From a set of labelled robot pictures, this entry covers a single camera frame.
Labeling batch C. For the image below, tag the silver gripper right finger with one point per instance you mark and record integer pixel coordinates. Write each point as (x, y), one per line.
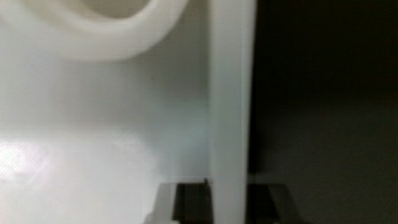
(270, 204)

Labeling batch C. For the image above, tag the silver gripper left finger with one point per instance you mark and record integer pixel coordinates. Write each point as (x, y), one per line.
(183, 206)

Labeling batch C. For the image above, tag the white square tabletop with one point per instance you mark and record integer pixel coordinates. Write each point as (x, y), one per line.
(125, 97)

